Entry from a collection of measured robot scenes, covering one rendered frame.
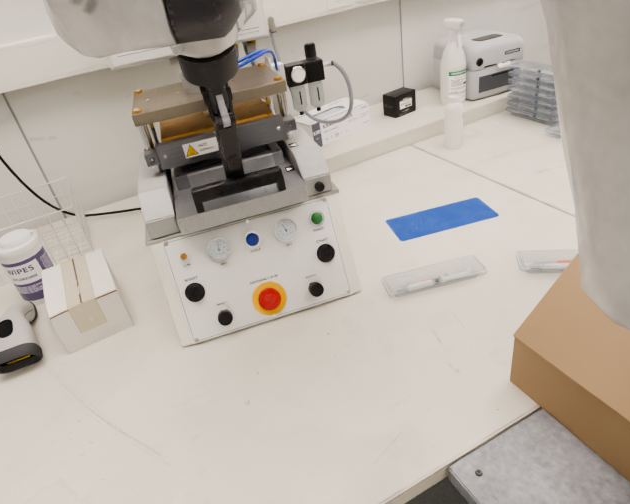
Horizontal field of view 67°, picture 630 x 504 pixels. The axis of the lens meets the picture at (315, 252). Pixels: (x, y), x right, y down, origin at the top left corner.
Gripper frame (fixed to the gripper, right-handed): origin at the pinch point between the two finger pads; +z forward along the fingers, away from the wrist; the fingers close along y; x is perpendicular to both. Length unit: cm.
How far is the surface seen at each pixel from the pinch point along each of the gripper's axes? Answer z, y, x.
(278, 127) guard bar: 2.7, -9.6, 10.4
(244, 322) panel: 22.4, 15.4, -5.5
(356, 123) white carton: 41, -50, 44
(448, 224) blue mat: 28, 4, 42
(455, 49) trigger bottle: 28, -57, 79
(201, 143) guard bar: 2.3, -10.0, -3.6
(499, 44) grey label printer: 28, -54, 93
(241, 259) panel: 14.7, 7.7, -2.8
